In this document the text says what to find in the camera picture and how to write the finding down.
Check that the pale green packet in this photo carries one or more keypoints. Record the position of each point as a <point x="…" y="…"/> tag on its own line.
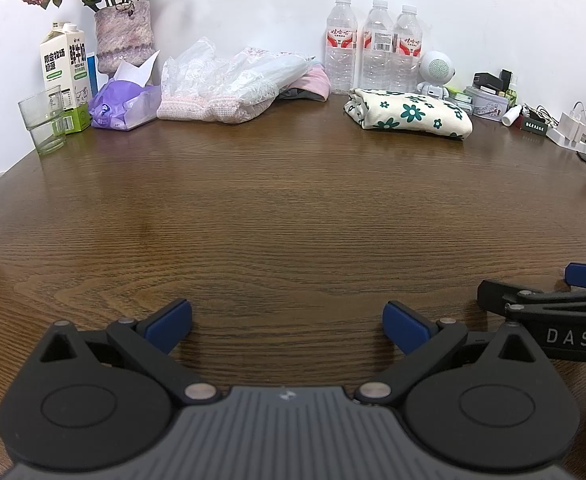
<point x="460" y="100"/>

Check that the folded cream floral cloth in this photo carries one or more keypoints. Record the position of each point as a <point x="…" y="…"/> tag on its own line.
<point x="408" y="112"/>

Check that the dark label sign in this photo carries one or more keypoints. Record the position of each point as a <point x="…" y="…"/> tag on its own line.
<point x="534" y="125"/>

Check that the purple tissue pack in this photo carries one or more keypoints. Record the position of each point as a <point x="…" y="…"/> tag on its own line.
<point x="118" y="107"/>

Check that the small green bottle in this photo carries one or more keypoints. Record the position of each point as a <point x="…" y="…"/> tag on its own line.
<point x="512" y="94"/>

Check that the clear water bottle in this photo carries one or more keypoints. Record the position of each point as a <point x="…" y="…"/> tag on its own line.
<point x="378" y="55"/>
<point x="341" y="55"/>
<point x="408" y="57"/>

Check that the pink knit white tulle dress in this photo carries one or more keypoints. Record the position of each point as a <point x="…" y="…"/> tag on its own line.
<point x="193" y="107"/>

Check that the white green milk carton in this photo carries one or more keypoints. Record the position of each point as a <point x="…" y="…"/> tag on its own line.
<point x="68" y="65"/>

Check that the blue white carton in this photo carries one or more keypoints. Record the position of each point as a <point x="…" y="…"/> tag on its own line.
<point x="92" y="72"/>

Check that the white power strip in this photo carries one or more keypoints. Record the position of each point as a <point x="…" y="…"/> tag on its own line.
<point x="573" y="146"/>

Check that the small white bottle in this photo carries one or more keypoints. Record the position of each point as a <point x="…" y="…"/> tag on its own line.
<point x="512" y="115"/>

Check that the grey cloth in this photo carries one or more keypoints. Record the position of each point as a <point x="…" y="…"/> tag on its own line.
<point x="298" y="94"/>

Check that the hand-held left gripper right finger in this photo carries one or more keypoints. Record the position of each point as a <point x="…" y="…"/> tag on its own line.
<point x="405" y="327"/>

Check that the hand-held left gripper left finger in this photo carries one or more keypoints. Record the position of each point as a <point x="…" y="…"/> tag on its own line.
<point x="170" y="322"/>

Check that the clear glass cup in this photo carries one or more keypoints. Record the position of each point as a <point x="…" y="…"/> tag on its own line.
<point x="50" y="142"/>
<point x="40" y="107"/>

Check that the black desk gadget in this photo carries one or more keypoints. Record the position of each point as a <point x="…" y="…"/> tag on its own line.
<point x="488" y="82"/>

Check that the plain pink cloth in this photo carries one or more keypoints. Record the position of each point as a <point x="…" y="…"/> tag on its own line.
<point x="315" y="82"/>

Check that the white charger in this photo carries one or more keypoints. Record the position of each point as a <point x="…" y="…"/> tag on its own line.
<point x="570" y="127"/>

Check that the white robot speaker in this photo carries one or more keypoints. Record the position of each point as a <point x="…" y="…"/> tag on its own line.
<point x="435" y="67"/>

